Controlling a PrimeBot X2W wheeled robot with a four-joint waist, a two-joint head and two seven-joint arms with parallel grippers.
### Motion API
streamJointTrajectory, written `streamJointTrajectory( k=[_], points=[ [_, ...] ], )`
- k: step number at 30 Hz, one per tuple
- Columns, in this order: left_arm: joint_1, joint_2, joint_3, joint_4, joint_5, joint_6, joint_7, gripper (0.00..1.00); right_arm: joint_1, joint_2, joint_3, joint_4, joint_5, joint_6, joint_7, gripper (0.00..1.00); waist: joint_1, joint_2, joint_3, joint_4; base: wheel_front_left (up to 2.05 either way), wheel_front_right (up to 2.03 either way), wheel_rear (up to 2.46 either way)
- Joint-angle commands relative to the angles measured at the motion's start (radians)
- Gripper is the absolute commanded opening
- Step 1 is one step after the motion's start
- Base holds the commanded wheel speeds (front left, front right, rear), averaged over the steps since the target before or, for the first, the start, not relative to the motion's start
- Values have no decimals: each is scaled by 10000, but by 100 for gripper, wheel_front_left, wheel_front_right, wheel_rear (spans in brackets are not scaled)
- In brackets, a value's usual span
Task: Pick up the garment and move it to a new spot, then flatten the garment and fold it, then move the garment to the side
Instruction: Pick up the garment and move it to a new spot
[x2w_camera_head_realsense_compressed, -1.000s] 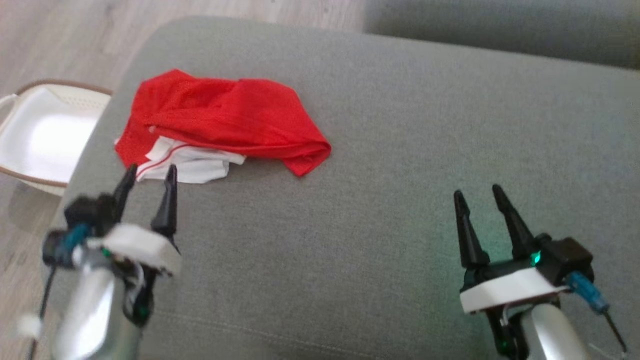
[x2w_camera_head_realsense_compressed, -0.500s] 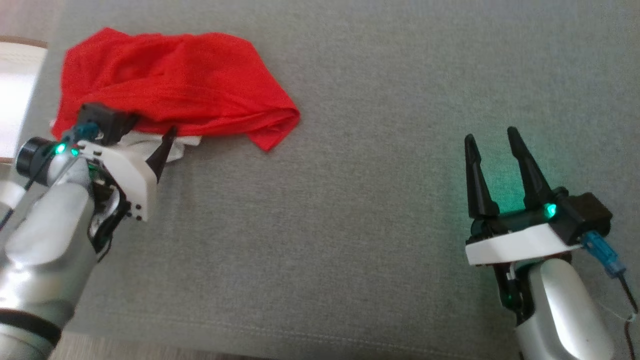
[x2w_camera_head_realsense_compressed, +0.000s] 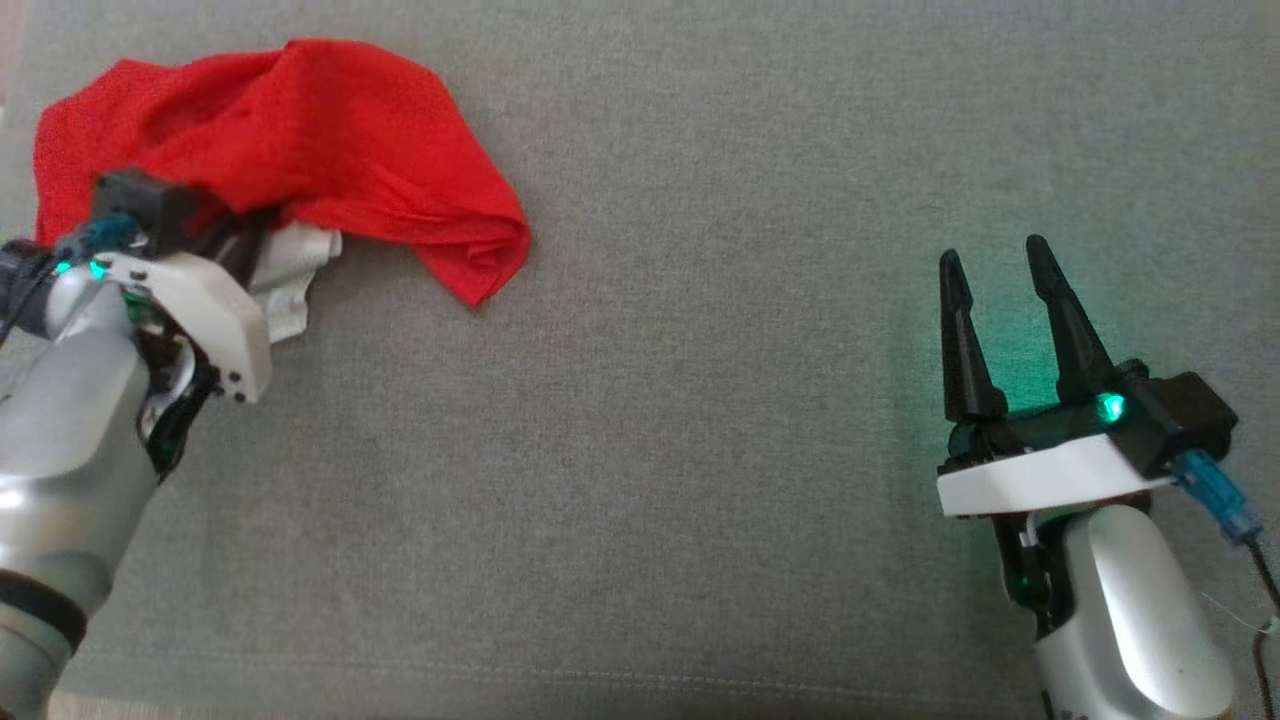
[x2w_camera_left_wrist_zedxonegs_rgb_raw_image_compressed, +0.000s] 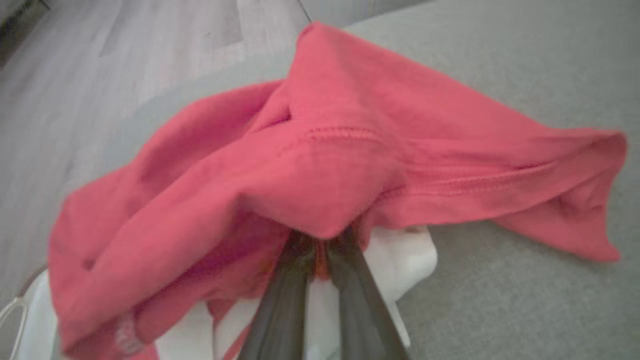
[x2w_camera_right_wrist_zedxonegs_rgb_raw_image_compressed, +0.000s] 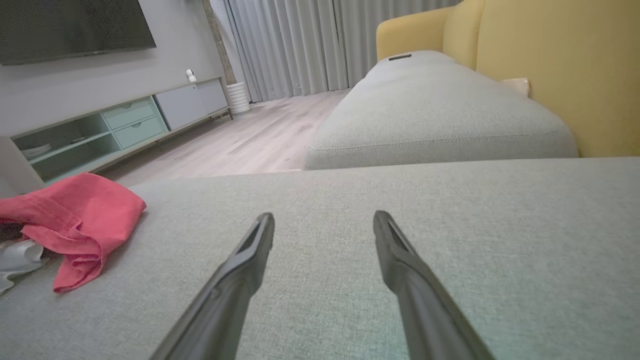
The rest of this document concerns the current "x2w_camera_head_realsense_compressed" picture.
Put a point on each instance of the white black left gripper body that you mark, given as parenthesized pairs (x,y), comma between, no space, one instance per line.
(210,310)

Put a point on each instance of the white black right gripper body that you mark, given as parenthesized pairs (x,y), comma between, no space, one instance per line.
(1050,475)

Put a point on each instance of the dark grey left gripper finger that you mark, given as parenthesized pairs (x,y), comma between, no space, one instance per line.
(240,240)

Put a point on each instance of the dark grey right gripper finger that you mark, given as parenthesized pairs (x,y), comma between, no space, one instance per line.
(1075,340)
(965,350)

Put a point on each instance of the red shirt with white sleeves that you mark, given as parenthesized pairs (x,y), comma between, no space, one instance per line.
(330,150)

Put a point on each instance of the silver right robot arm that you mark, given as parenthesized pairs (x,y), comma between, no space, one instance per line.
(1130,600)

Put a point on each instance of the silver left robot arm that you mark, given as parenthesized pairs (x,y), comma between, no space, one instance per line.
(70,420)

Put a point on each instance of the large grey sofa chaise seat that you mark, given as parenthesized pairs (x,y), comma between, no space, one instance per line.
(700,400)

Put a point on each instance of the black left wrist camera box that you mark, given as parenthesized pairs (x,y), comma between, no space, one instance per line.
(150,205)

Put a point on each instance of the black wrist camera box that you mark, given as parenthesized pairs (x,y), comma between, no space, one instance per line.
(1190,415)
(150,205)

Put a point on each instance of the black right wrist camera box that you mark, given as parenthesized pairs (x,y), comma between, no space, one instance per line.
(1190,415)

